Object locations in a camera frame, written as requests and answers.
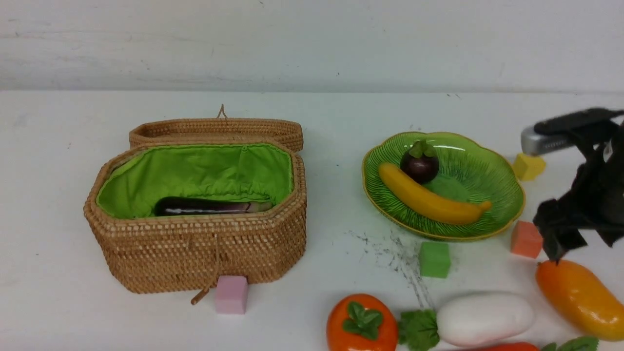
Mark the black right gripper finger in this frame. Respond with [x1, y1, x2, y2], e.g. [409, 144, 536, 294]
[597, 224, 624, 248]
[533, 198, 587, 263]

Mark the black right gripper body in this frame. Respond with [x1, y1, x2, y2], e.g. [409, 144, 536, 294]
[565, 122, 623, 230]

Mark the orange yellow toy mango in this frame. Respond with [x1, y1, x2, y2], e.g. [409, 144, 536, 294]
[535, 260, 624, 342]

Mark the yellow toy banana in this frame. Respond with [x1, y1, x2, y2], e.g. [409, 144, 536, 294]
[377, 162, 492, 225]

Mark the white toy radish with leaves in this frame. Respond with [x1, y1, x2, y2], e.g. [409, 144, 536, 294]
[398, 292, 536, 351]

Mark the dark purple toy mangosteen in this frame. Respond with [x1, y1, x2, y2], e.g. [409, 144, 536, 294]
[400, 140, 439, 184]

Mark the purple toy eggplant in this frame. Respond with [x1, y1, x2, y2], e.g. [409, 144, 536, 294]
[154, 197, 273, 217]

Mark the orange foam cube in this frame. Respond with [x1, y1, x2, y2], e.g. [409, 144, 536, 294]
[510, 221, 543, 258]

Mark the yellow foam cube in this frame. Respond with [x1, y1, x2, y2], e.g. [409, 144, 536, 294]
[512, 153, 546, 181]

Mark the green ribbed glass plate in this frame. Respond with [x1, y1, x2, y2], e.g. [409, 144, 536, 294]
[361, 131, 525, 241]

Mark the green foam cube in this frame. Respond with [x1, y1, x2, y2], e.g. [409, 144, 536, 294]
[418, 241, 451, 278]

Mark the orange toy persimmon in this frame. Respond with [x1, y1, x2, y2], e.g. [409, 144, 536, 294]
[326, 293, 398, 351]

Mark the woven rattan basket lid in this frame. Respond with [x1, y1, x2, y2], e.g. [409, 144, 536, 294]
[129, 106, 305, 153]

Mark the pink foam cube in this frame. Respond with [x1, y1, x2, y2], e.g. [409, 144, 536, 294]
[214, 275, 248, 315]

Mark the woven rattan basket green lining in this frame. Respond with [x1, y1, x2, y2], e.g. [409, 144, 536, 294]
[83, 141, 308, 294]

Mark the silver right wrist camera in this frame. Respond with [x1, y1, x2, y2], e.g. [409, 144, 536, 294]
[521, 108, 624, 156]

